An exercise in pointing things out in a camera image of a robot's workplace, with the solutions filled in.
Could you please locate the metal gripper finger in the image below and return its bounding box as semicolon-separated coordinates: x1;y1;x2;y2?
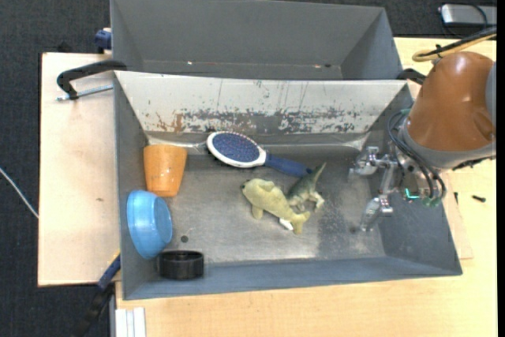
359;197;395;233
348;146;381;176

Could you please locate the green toy dinosaur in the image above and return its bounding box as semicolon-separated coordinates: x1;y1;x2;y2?
286;161;328;212

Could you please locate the yellow-green toy fish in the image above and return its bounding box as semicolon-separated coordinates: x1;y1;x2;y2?
241;178;312;236

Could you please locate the blue and white hairbrush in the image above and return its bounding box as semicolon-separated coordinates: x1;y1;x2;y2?
205;130;314;178

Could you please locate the grey metal bin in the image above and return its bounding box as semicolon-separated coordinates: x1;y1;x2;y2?
109;0;464;301

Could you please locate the orange plastic cup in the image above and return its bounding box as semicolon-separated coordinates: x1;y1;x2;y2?
142;144;189;198

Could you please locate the blue plastic bowl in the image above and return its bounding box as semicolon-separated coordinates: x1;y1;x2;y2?
125;189;174;260

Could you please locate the black plastic ring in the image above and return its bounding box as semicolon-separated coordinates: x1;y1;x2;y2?
157;249;206;282

